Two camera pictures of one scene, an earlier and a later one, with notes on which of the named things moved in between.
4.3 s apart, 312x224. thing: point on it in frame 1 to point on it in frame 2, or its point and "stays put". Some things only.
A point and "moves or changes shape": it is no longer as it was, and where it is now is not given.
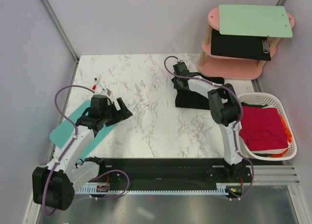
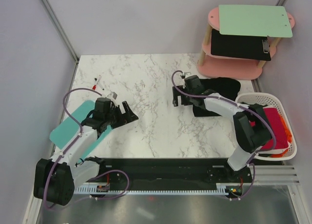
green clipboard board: [254, 20] stays put
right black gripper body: [177, 85] to [187, 100]
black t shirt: [187, 98] moves or changes shape
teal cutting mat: [59, 135] stays put
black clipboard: [245, 47] stays put
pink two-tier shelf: [291, 20] stays put
